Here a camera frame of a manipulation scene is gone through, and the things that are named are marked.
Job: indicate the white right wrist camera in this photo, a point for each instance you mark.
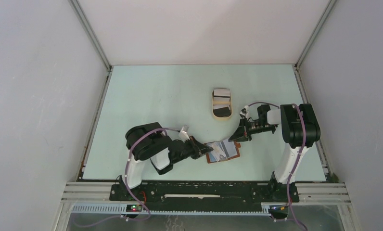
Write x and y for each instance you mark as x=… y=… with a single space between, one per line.
x=244 y=113

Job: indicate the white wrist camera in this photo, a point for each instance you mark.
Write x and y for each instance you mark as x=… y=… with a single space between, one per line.
x=244 y=113
x=183 y=133

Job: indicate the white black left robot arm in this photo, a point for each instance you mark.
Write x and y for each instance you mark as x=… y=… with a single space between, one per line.
x=163 y=147

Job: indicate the brown leather card holder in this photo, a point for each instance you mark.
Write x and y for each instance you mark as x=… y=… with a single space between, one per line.
x=223 y=151

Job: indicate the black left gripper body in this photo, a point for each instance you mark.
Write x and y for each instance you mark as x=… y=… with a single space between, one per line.
x=186 y=152

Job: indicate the black card in tray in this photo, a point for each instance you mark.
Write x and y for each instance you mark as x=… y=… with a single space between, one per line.
x=222 y=112

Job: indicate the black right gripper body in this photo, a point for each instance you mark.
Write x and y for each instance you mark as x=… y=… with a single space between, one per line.
x=255 y=128

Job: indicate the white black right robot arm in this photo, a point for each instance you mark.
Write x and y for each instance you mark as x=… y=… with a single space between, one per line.
x=299 y=129

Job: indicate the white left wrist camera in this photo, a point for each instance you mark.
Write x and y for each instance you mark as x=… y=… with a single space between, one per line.
x=183 y=133

